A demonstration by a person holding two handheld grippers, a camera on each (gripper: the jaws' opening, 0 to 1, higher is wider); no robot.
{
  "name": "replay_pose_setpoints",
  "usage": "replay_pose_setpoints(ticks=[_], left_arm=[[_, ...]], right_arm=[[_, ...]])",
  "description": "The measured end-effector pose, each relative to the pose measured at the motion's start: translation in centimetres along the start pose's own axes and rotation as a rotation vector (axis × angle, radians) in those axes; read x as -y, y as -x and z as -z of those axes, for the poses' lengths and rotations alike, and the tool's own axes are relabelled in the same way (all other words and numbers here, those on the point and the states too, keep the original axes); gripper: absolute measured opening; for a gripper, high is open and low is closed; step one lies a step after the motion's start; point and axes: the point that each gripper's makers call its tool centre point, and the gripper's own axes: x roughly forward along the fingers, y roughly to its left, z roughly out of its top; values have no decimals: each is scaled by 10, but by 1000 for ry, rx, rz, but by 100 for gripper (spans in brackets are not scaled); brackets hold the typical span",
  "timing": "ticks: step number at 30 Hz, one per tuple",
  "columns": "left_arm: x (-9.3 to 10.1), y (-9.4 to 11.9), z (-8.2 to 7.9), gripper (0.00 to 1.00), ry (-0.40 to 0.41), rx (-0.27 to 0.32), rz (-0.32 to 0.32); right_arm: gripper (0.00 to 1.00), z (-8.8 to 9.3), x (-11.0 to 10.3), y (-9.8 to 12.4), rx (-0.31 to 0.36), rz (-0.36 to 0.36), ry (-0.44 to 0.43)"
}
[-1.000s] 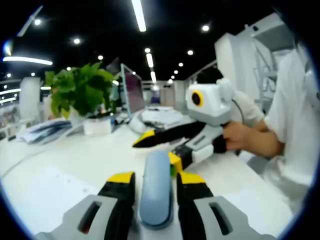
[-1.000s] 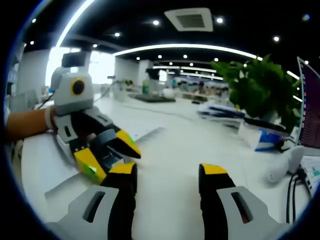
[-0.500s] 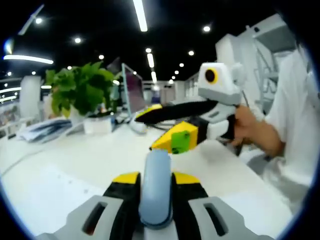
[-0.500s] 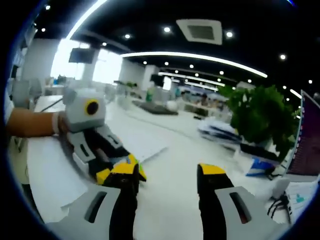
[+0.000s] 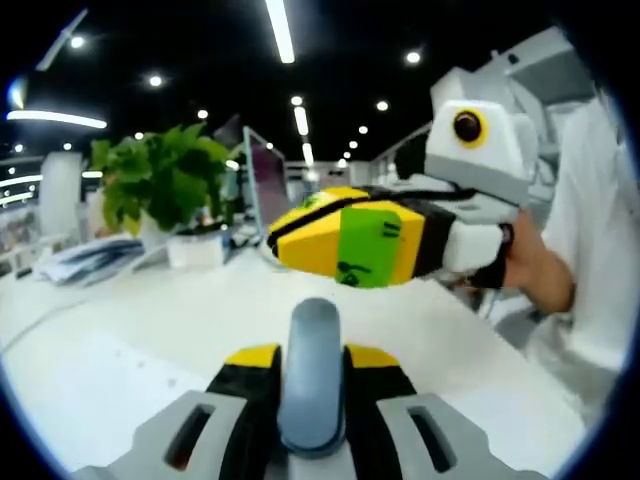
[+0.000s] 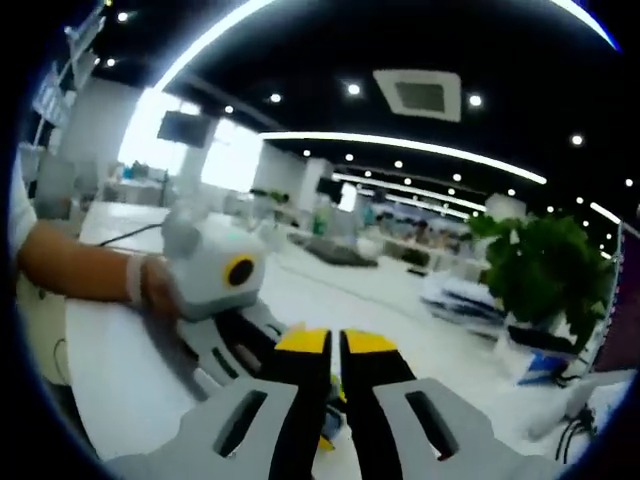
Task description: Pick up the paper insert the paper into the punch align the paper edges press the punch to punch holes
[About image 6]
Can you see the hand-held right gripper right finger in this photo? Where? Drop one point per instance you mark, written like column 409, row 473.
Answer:
column 475, row 445

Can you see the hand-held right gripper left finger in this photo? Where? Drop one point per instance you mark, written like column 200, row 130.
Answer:
column 200, row 445

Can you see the black hanging screen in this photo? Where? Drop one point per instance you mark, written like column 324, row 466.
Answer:
column 182, row 129

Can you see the green potted plant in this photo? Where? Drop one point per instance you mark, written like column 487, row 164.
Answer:
column 545, row 270

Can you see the ceiling air vent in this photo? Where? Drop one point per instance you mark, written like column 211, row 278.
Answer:
column 417, row 95

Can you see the dark grey mat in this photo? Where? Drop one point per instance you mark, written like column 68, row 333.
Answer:
column 340, row 255

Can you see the curved ceiling light strip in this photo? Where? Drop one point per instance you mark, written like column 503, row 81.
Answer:
column 400, row 145
column 216, row 36

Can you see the stack of blue-white documents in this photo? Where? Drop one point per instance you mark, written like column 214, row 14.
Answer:
column 462, row 305

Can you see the white and blue box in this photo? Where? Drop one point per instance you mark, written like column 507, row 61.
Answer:
column 550, row 367

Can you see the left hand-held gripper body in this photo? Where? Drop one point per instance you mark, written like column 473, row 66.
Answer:
column 210, row 270

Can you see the person's left hand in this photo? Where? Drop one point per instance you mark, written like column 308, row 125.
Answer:
column 160, row 290

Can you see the person's white shirt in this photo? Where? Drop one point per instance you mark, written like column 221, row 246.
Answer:
column 22, row 215

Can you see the green standing object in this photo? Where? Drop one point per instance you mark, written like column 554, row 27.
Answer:
column 321, row 222

